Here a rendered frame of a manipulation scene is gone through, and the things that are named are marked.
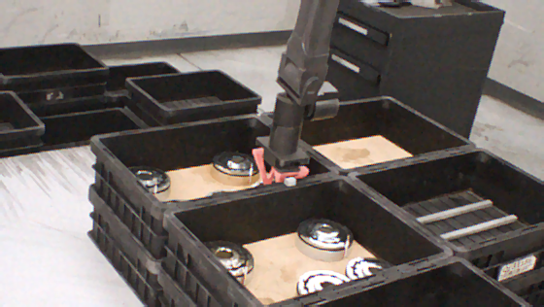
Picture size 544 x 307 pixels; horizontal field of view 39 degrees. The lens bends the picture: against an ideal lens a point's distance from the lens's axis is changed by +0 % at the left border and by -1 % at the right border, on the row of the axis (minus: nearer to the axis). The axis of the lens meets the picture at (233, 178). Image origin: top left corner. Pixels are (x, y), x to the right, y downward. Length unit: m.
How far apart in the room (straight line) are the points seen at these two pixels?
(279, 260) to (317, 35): 0.40
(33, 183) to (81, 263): 0.34
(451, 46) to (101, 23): 2.24
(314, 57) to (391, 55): 1.54
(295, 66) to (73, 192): 0.65
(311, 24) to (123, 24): 3.42
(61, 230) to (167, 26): 3.30
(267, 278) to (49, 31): 3.35
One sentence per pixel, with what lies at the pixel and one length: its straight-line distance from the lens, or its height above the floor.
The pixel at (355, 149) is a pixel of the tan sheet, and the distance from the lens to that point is 1.88.
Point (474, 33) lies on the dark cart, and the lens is 3.22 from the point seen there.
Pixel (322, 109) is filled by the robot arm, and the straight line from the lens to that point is 1.48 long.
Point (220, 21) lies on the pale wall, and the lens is 5.06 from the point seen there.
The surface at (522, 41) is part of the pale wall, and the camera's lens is 5.07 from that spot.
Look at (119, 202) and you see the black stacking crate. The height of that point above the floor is 0.85.
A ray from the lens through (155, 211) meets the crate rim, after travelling 1.31.
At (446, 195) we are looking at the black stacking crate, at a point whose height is 0.83.
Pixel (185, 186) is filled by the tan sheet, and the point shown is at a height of 0.83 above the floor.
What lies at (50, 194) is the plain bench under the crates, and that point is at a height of 0.70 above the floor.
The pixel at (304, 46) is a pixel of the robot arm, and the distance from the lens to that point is 1.37.
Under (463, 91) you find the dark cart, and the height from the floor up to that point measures 0.57.
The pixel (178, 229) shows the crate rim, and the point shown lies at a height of 0.93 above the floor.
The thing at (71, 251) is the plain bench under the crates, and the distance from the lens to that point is 1.60.
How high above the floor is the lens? 1.58
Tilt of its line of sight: 27 degrees down
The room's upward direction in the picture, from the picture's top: 8 degrees clockwise
